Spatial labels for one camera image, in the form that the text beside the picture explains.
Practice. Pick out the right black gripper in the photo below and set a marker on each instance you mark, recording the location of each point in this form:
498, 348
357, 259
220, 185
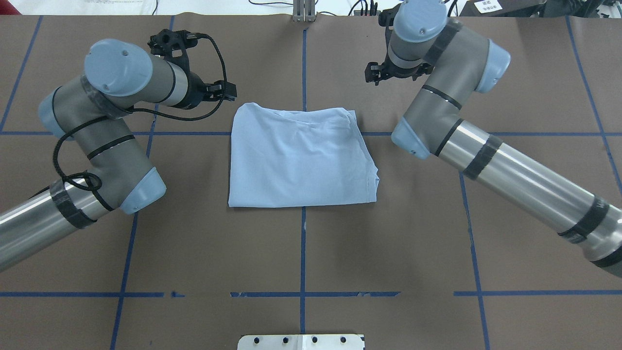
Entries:
407, 73

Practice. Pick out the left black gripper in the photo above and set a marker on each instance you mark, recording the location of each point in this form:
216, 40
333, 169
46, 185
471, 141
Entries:
195, 90

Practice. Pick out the light blue t-shirt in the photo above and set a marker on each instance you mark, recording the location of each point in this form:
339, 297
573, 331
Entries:
290, 159

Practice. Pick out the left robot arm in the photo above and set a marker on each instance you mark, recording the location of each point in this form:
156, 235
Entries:
99, 164

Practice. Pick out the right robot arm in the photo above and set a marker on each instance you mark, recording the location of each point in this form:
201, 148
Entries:
524, 81

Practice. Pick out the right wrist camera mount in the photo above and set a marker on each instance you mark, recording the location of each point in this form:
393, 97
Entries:
386, 19

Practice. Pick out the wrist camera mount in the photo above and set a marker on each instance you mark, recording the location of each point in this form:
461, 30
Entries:
173, 45
386, 19

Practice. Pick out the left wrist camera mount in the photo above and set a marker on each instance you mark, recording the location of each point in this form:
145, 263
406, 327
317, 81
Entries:
173, 45

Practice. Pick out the aluminium frame post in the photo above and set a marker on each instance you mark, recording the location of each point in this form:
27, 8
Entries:
304, 11

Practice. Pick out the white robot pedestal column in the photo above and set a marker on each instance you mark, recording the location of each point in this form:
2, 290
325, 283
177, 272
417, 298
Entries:
302, 342

